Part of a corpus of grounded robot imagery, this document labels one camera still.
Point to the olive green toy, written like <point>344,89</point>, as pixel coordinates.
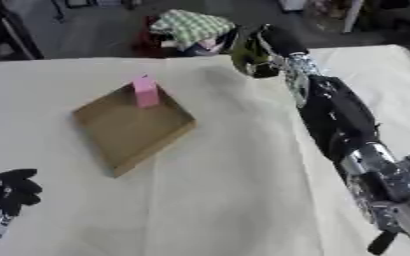
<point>246,53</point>

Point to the silver and black right robot arm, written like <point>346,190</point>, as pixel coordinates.
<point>338,115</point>

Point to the pink rectangular block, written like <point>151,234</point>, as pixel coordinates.
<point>145,92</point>

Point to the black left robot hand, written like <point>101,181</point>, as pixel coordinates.
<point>10,190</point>

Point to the tan cardboard box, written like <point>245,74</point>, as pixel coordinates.
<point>134,130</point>

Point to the white post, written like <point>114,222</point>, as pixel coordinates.
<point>352,16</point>

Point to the green and white checked cloth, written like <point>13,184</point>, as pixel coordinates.
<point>192,26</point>

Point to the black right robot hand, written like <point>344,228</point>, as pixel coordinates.
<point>283,40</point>

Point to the dark chair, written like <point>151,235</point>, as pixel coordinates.
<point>10,31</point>

